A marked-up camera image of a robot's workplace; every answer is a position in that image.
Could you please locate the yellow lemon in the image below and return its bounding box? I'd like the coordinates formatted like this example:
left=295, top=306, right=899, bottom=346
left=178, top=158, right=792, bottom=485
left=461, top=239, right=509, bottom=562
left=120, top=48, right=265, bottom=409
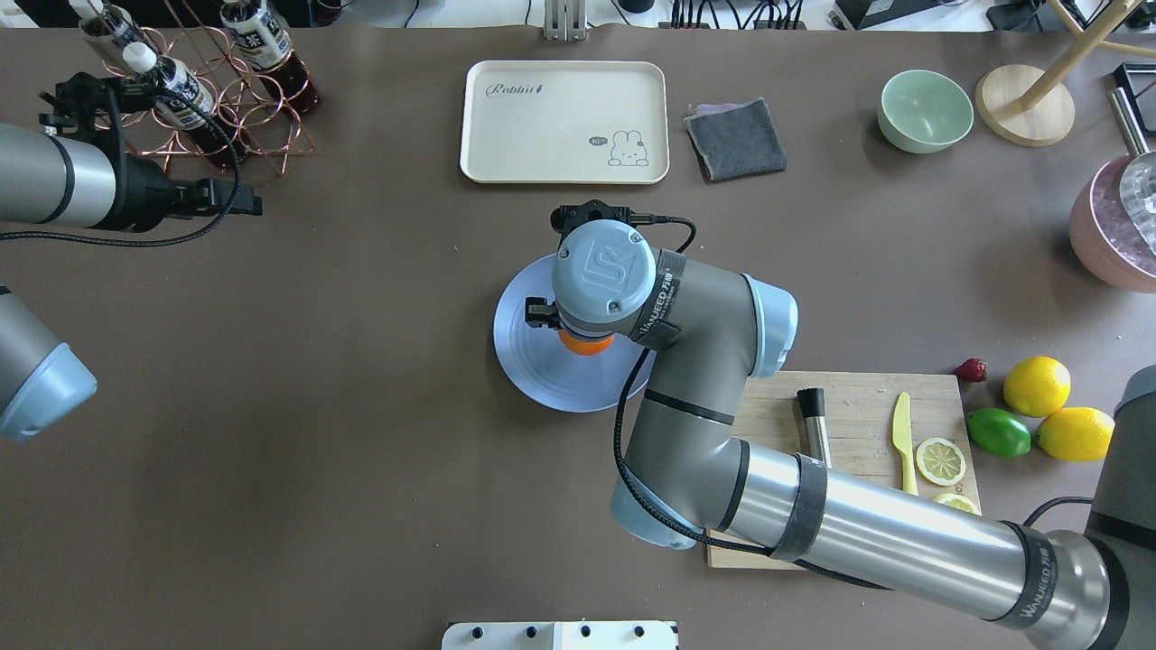
left=1037, top=407, right=1116, bottom=461
left=1002, top=357, right=1072, bottom=418

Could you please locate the yellow plastic knife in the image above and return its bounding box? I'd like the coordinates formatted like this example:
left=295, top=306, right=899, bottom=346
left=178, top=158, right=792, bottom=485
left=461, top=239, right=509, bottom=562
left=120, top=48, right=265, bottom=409
left=891, top=392, right=919, bottom=497

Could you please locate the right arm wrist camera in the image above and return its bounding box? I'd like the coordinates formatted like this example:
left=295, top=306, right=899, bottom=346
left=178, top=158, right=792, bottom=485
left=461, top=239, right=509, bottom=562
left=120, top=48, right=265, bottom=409
left=550, top=199, right=633, bottom=239

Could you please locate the tea bottle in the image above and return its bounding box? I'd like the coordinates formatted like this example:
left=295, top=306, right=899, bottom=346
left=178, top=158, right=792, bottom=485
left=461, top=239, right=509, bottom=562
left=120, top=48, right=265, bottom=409
left=69, top=0, right=155, bottom=67
left=121, top=42, right=247, bottom=171
left=218, top=1, right=323, bottom=116

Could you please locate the wooden stand with base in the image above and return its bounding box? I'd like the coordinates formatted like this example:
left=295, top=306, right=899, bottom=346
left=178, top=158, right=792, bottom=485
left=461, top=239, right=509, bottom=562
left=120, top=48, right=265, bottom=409
left=975, top=1, right=1155, bottom=147

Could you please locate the green bowl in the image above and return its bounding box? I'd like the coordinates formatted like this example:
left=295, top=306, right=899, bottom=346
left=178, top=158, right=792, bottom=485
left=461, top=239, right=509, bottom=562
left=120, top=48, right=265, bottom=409
left=876, top=71, right=975, bottom=153

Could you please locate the blue plate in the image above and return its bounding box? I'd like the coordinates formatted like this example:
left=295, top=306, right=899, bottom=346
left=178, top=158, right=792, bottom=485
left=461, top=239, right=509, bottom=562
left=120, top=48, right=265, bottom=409
left=492, top=254, right=640, bottom=413

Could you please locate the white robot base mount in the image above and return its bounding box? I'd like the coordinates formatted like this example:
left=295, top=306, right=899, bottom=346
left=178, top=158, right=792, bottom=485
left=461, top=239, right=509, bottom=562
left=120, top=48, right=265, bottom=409
left=440, top=618, right=680, bottom=649

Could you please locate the pink bowl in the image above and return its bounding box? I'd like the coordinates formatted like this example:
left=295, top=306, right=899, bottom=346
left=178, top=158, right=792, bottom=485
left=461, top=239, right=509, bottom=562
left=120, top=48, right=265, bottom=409
left=1068, top=155, right=1155, bottom=293

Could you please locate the copper wire bottle rack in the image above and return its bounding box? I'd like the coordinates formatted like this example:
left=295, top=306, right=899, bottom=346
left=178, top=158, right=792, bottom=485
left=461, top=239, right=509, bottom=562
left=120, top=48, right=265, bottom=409
left=108, top=23, right=309, bottom=167

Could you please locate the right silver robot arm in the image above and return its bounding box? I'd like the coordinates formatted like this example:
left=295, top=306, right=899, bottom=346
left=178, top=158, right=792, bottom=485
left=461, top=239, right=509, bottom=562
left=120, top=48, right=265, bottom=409
left=526, top=217, right=1155, bottom=649

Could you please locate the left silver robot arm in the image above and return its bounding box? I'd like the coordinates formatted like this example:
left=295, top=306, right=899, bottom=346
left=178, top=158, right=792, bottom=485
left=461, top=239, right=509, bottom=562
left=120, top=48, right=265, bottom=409
left=3, top=125, right=264, bottom=441

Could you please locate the red strawberry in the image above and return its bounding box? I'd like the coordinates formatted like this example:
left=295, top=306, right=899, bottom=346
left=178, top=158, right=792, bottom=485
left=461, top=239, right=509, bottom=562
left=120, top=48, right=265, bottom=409
left=953, top=357, right=988, bottom=383

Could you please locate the lemon half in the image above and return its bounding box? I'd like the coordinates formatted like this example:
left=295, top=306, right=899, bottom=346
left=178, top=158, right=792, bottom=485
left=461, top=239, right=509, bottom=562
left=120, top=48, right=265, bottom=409
left=914, top=437, right=968, bottom=487
left=932, top=493, right=981, bottom=515

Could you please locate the yellow lemon upper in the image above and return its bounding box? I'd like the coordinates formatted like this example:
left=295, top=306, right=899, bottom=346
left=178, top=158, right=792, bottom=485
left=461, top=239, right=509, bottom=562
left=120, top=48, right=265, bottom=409
left=1002, top=357, right=1072, bottom=418

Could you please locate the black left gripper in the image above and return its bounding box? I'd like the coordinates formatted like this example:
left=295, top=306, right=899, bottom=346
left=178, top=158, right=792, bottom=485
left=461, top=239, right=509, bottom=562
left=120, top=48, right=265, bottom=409
left=118, top=155, right=264, bottom=232

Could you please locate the orange fruit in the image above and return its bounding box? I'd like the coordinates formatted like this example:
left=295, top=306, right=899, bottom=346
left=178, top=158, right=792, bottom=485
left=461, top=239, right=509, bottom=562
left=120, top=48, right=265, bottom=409
left=557, top=330, right=612, bottom=357

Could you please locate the grey folded cloth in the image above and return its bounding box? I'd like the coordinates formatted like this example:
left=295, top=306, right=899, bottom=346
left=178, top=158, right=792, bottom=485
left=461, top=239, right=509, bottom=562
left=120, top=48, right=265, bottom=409
left=683, top=97, right=788, bottom=182

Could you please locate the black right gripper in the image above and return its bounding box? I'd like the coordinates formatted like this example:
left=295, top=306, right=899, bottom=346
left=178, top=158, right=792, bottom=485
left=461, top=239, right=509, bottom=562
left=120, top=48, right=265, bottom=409
left=526, top=296, right=561, bottom=330

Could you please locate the wooden cutting board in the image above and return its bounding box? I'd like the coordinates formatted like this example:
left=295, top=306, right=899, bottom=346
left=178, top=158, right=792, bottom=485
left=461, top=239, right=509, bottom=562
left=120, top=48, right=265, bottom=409
left=704, top=370, right=983, bottom=571

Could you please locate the lemon half upper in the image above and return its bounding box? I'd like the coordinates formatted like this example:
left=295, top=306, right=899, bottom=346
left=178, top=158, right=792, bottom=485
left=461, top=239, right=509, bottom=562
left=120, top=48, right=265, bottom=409
left=914, top=437, right=968, bottom=487

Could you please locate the aluminium frame post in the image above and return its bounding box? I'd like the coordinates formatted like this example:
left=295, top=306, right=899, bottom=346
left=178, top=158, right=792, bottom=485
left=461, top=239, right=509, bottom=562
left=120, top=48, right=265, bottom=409
left=544, top=0, right=590, bottom=42

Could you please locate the steel muddler black tip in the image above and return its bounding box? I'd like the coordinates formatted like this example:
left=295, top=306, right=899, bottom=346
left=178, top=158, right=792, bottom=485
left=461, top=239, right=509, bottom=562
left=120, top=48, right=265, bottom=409
left=796, top=387, right=833, bottom=470

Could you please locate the cream rabbit tray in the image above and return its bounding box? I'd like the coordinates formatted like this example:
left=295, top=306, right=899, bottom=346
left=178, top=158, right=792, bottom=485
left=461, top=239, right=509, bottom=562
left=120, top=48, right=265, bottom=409
left=459, top=60, right=670, bottom=185

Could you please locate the yellow lemon lower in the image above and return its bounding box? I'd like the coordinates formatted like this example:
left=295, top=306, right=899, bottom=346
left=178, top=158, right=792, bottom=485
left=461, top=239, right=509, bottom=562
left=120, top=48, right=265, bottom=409
left=1037, top=407, right=1116, bottom=461

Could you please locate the lemon half lower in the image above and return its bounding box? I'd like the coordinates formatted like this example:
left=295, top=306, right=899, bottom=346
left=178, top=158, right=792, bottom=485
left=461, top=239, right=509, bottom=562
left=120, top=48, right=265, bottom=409
left=932, top=493, right=981, bottom=515

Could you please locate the green lime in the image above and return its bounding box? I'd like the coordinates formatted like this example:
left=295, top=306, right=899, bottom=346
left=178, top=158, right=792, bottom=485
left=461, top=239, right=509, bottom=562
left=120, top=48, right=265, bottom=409
left=965, top=407, right=1032, bottom=460

